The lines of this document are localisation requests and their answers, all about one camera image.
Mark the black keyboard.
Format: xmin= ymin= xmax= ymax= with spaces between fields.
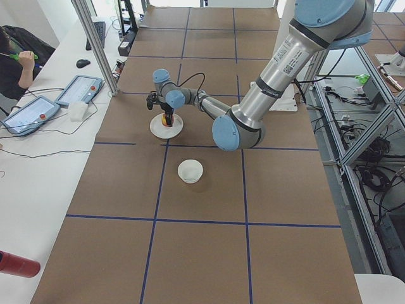
xmin=85 ymin=21 xmax=107 ymax=51

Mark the black computer mouse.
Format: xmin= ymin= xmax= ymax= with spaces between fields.
xmin=76 ymin=59 xmax=91 ymax=68

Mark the red cylinder bottle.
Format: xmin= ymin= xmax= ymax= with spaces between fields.
xmin=1 ymin=251 xmax=41 ymax=278

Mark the white tissue pack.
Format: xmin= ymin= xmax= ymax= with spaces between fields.
xmin=68 ymin=101 xmax=88 ymax=122

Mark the seated person in black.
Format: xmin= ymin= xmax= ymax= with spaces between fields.
xmin=1 ymin=25 xmax=55 ymax=118

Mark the red yellow apple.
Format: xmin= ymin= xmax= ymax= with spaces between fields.
xmin=161 ymin=114 xmax=174 ymax=127

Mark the aluminium frame post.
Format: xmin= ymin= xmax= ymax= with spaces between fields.
xmin=72 ymin=0 xmax=119 ymax=96

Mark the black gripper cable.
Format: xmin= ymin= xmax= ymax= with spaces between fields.
xmin=177 ymin=72 xmax=206 ymax=96

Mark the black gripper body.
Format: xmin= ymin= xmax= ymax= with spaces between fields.
xmin=160 ymin=102 xmax=174 ymax=115

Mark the near blue teach pendant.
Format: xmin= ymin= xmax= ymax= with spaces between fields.
xmin=1 ymin=96 xmax=60 ymax=136

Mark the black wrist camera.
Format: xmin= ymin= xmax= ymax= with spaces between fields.
xmin=146 ymin=91 xmax=159 ymax=111

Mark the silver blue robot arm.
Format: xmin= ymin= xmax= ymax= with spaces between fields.
xmin=146 ymin=1 xmax=375 ymax=151

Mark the far blue teach pendant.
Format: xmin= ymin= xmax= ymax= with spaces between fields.
xmin=54 ymin=75 xmax=103 ymax=106

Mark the white bowl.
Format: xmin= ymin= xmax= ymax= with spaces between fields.
xmin=177 ymin=159 xmax=204 ymax=184

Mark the blue teach pendant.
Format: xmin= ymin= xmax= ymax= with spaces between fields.
xmin=54 ymin=75 xmax=103 ymax=106
xmin=1 ymin=96 xmax=60 ymax=136

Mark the white round plate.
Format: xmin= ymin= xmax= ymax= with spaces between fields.
xmin=149 ymin=114 xmax=184 ymax=139

